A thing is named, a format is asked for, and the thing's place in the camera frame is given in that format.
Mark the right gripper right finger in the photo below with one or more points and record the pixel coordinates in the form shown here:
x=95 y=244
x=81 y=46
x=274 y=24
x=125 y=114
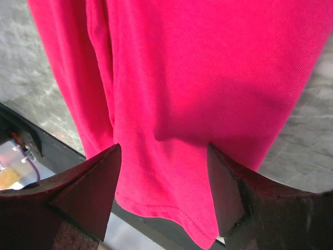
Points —
x=255 y=212

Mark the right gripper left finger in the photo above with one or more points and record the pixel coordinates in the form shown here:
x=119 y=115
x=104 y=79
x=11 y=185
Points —
x=69 y=210

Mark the magenta t-shirt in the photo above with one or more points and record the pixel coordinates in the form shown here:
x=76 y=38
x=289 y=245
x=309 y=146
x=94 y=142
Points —
x=165 y=78

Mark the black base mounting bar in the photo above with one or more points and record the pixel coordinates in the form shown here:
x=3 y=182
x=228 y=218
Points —
x=59 y=157

